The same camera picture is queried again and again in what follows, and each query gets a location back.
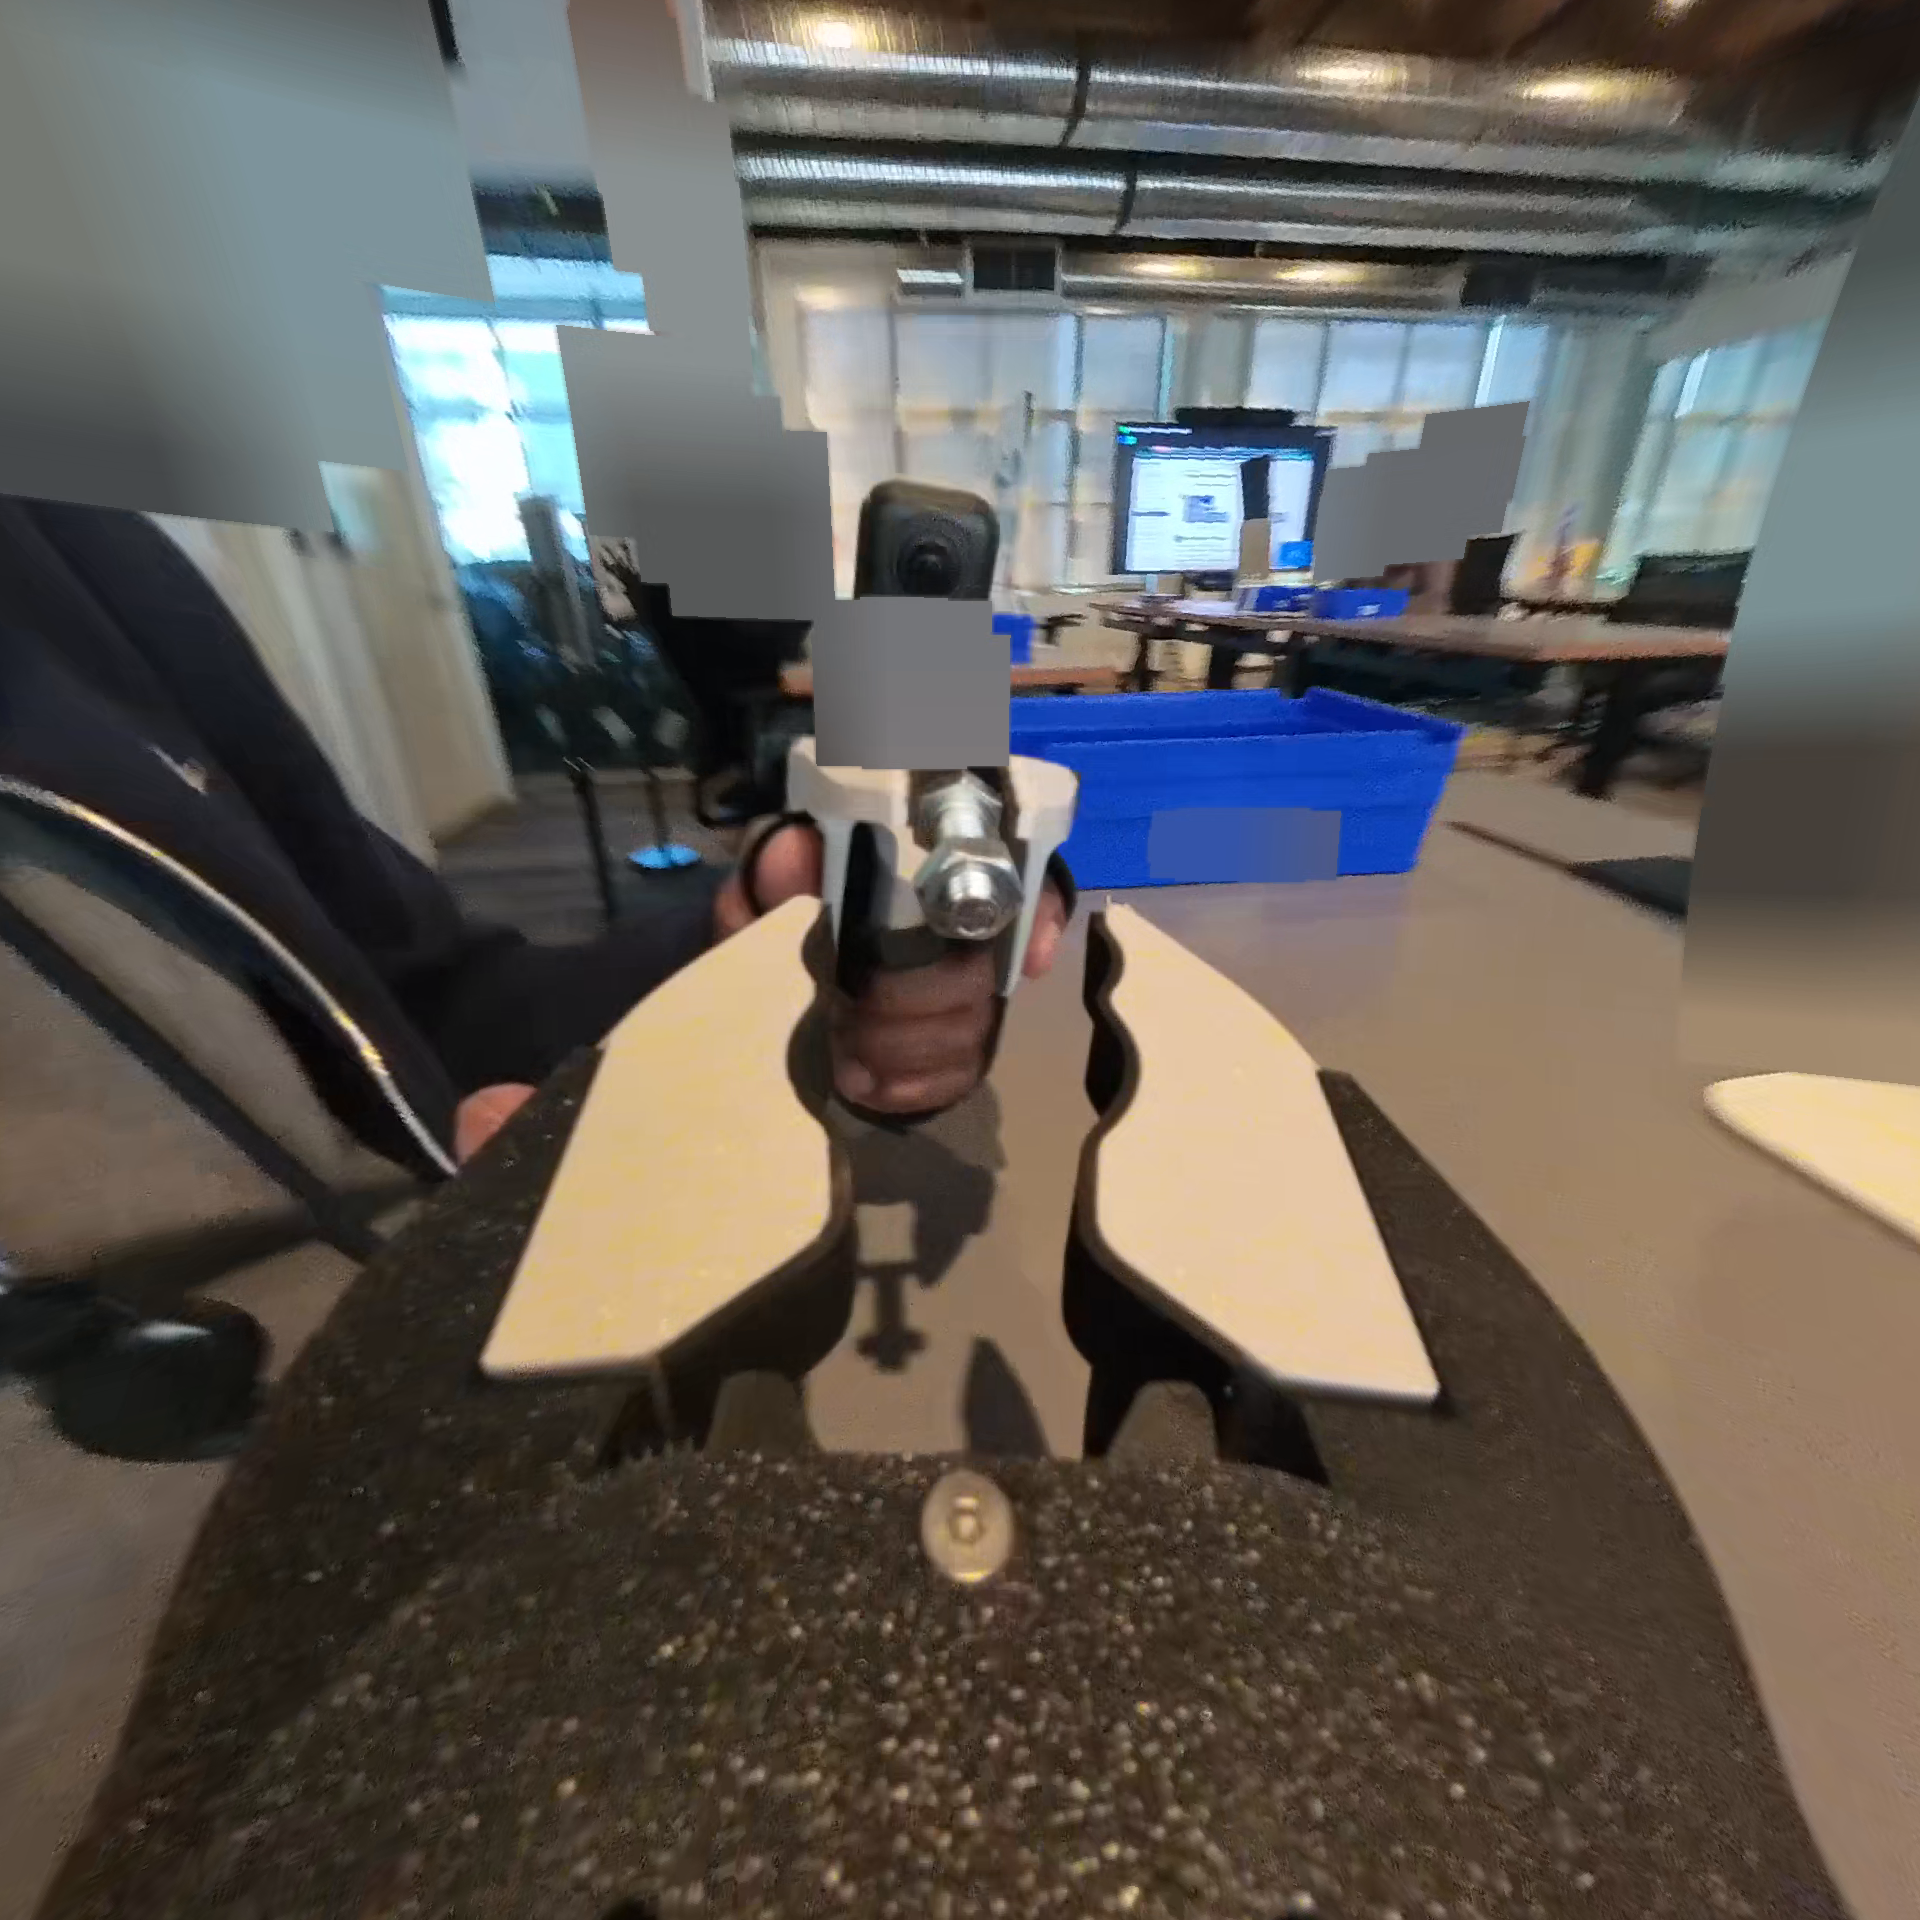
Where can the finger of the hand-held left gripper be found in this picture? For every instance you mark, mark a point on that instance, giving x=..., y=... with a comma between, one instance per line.
x=1043, y=804
x=855, y=804

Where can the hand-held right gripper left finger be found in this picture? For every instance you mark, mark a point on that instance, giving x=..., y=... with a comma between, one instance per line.
x=675, y=1170

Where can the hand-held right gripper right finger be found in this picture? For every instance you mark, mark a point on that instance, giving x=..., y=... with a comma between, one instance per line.
x=1245, y=1184

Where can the silver hex bolt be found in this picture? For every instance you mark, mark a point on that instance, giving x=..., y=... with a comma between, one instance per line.
x=960, y=811

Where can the silver hex nut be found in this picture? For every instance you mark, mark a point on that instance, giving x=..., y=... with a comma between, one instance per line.
x=932, y=889

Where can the person's right hand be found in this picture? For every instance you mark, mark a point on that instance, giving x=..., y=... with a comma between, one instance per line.
x=487, y=1117

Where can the person's left hand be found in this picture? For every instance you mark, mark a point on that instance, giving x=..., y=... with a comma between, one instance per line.
x=917, y=1050

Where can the blue plastic bin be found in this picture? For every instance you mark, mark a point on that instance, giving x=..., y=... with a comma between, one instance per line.
x=1365, y=605
x=1019, y=637
x=1275, y=765

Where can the printed banner stand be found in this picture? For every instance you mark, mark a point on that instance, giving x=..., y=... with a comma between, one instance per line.
x=1025, y=450

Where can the black tripod stand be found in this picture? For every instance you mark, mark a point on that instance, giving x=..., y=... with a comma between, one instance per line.
x=598, y=839

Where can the large computer monitor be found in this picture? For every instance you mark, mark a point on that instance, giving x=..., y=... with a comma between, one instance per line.
x=1185, y=501

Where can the beige and black device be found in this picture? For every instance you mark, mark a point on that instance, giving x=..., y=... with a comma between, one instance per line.
x=1255, y=524

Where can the wooden office desk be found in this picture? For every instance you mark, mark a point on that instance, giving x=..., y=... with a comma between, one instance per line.
x=1425, y=629

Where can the white rounded flat pad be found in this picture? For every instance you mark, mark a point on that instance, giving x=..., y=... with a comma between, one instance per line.
x=1832, y=1148

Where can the black office chair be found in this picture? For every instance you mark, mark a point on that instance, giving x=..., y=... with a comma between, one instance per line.
x=1687, y=593

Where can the person's navy zip jacket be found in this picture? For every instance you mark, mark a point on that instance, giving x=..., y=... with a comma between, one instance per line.
x=179, y=676

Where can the black wall vent grille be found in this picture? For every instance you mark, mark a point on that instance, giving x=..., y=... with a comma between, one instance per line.
x=1013, y=266

